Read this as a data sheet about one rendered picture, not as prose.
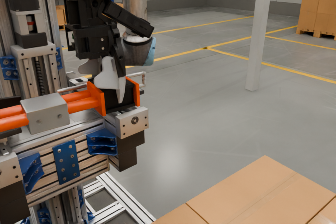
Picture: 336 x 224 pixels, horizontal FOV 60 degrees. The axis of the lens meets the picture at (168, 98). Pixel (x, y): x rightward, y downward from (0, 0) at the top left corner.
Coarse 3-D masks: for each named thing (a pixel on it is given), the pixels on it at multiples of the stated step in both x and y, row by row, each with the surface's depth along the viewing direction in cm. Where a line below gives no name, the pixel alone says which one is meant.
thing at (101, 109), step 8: (128, 80) 60; (88, 88) 59; (96, 88) 56; (128, 88) 58; (136, 88) 58; (96, 96) 56; (104, 96) 56; (112, 96) 57; (128, 96) 59; (136, 96) 59; (104, 104) 55; (112, 104) 58; (120, 104) 59; (128, 104) 60; (136, 104) 60; (104, 112) 56
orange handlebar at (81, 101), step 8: (64, 96) 57; (72, 96) 57; (80, 96) 58; (88, 96) 59; (72, 104) 53; (80, 104) 54; (88, 104) 55; (96, 104) 56; (0, 112) 51; (8, 112) 51; (16, 112) 52; (72, 112) 54; (0, 120) 48; (8, 120) 48; (16, 120) 48; (24, 120) 49; (0, 128) 47; (8, 128) 48
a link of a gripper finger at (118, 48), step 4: (116, 40) 53; (120, 40) 53; (116, 44) 53; (120, 44) 53; (112, 48) 53; (116, 48) 53; (120, 48) 53; (112, 52) 54; (116, 52) 52; (120, 52) 53; (112, 56) 54; (116, 56) 53; (120, 56) 53; (124, 56) 53; (116, 60) 54; (120, 60) 53; (124, 60) 54; (116, 64) 54; (120, 64) 53; (124, 64) 54; (116, 68) 54; (120, 68) 54; (124, 68) 54; (120, 72) 54; (124, 72) 54; (120, 76) 54; (124, 76) 55
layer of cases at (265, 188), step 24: (264, 168) 154; (288, 168) 154; (216, 192) 137; (240, 192) 137; (264, 192) 137; (288, 192) 137; (312, 192) 137; (168, 216) 124; (192, 216) 124; (216, 216) 124; (240, 216) 124; (264, 216) 124; (288, 216) 124; (312, 216) 124
